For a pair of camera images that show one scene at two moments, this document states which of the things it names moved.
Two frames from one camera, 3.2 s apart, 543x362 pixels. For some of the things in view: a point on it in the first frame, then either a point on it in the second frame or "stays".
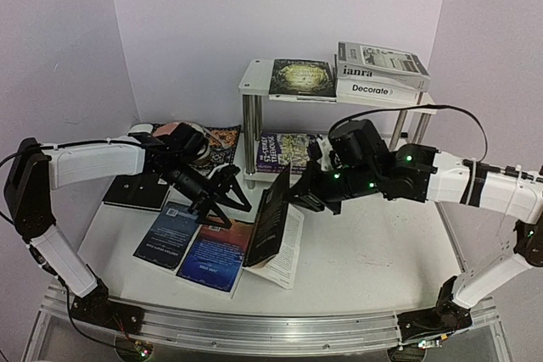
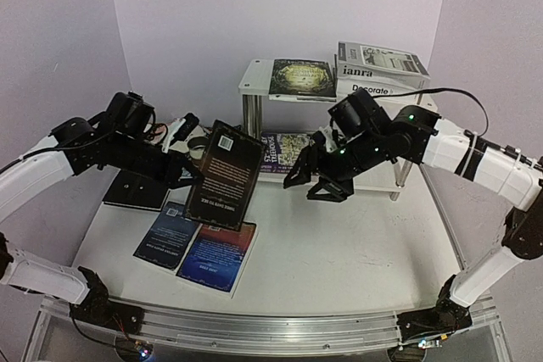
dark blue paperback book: [168, 235] stays
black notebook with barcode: [146, 191] stays
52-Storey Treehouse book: [277, 151] stays
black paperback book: [274, 243] -> [222, 193]
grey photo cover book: [382, 65] stays
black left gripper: [209, 194] -> [171, 175]
